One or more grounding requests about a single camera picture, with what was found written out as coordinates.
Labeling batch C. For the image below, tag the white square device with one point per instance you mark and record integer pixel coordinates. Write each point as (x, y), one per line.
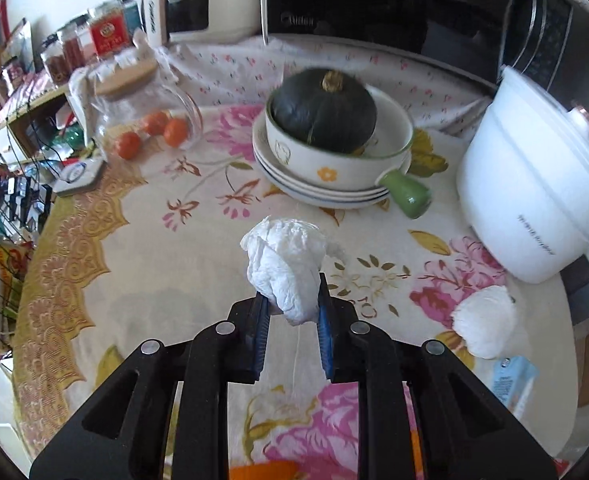
(79, 175)

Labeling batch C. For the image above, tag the white tissue wad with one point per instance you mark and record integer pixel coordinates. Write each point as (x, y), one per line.
(284, 270)
(484, 320)

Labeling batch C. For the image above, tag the wooden shelf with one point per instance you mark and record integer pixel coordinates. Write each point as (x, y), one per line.
(29, 110)

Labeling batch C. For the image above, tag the glass jar with wooden lid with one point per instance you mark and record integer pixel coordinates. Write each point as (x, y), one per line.
(124, 105)

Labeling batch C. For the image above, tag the spice jar with red contents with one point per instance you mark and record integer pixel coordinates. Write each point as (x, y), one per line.
(72, 45)
(54, 62)

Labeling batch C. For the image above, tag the dark green pumpkin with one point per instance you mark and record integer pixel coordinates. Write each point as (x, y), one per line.
(324, 110)

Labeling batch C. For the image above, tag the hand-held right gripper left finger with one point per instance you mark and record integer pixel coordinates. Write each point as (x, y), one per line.
(260, 335)

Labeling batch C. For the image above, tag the light blue milk carton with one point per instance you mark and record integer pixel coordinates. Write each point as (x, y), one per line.
(511, 385)

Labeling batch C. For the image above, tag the white electric cooking pot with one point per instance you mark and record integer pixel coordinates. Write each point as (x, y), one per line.
(514, 185)

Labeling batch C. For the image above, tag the black microwave oven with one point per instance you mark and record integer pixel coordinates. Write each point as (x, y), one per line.
(399, 5)

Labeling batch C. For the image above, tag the small-flowered white cloth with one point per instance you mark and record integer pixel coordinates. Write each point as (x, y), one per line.
(234, 75)

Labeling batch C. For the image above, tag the white plastic bag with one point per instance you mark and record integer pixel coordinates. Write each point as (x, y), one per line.
(77, 95)

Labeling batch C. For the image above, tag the small orange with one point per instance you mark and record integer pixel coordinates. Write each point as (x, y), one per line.
(177, 133)
(128, 145)
(156, 122)

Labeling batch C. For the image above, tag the cream air fryer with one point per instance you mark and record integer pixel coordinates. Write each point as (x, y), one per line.
(224, 0)

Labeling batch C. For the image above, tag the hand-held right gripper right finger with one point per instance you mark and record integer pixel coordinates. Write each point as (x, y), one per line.
(326, 330)

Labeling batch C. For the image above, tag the glass pot lid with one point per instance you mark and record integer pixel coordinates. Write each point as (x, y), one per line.
(586, 115)

